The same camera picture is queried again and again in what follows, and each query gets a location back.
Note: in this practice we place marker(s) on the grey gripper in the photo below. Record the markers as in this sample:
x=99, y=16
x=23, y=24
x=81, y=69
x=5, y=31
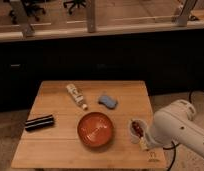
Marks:
x=146, y=141

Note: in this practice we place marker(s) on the red pepper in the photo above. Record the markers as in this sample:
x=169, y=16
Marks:
x=137, y=128

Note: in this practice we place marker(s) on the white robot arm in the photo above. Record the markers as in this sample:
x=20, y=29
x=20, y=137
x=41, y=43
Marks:
x=174, y=122

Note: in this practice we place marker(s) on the red orange bowl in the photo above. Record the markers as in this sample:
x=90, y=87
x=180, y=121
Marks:
x=95, y=129

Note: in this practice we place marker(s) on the blue sponge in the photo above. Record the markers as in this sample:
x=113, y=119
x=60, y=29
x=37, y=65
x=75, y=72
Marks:
x=107, y=101

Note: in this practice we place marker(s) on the white tube bottle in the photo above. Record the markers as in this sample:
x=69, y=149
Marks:
x=77, y=96

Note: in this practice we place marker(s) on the black office chair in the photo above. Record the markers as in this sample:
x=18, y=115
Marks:
x=74, y=3
x=31, y=9

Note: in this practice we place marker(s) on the grey metal post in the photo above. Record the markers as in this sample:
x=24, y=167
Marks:
x=90, y=15
x=22, y=18
x=182, y=19

